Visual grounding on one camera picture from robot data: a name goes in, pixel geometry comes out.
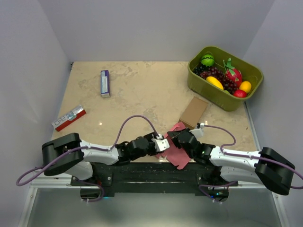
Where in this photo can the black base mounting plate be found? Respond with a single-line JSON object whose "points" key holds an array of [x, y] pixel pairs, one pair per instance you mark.
{"points": [[160, 177]]}

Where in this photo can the brown cardboard box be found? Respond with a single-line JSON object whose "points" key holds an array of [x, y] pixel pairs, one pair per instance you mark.
{"points": [[193, 112]]}

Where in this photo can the dark purple toy grapes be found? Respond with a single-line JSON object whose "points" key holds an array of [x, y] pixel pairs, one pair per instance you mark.
{"points": [[204, 72]]}

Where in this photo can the red toy apple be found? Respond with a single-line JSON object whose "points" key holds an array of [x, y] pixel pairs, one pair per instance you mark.
{"points": [[240, 93]]}

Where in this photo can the orange toy lemon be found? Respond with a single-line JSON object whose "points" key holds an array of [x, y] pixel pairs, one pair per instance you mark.
{"points": [[245, 86]]}

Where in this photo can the purple toothpaste box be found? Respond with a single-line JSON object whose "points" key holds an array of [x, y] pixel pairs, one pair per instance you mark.
{"points": [[104, 84]]}

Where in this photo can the green toy watermelon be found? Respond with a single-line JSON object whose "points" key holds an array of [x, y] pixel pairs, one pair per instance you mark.
{"points": [[207, 60]]}

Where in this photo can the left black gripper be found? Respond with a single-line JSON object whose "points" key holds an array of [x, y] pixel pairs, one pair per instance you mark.
{"points": [[149, 137]]}

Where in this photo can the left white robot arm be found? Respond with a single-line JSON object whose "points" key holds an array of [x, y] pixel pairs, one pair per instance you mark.
{"points": [[71, 155]]}

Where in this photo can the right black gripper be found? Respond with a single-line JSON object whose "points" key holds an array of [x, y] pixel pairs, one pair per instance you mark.
{"points": [[173, 135]]}

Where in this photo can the red white toothpaste box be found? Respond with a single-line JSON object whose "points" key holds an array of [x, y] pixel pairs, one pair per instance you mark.
{"points": [[67, 119]]}

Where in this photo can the pink paper box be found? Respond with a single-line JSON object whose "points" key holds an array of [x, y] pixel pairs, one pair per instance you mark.
{"points": [[176, 156]]}

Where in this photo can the olive green plastic bin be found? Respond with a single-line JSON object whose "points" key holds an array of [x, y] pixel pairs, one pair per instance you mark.
{"points": [[212, 93]]}

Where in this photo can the aluminium frame rail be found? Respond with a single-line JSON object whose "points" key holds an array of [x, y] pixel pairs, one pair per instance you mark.
{"points": [[64, 180]]}

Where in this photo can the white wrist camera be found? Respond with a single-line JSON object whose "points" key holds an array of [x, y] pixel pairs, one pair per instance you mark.
{"points": [[161, 144], [198, 131]]}

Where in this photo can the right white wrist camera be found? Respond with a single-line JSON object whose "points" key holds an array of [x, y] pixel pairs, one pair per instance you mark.
{"points": [[198, 131]]}

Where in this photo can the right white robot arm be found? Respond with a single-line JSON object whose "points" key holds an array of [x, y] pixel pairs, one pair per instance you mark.
{"points": [[266, 167]]}

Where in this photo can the yellow toy mango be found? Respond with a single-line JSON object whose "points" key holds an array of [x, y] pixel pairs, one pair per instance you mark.
{"points": [[212, 80]]}

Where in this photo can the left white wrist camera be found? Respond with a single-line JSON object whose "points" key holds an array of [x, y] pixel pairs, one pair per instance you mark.
{"points": [[161, 144]]}

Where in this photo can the red toy dragon fruit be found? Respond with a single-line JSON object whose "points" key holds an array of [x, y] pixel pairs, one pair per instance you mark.
{"points": [[232, 73]]}

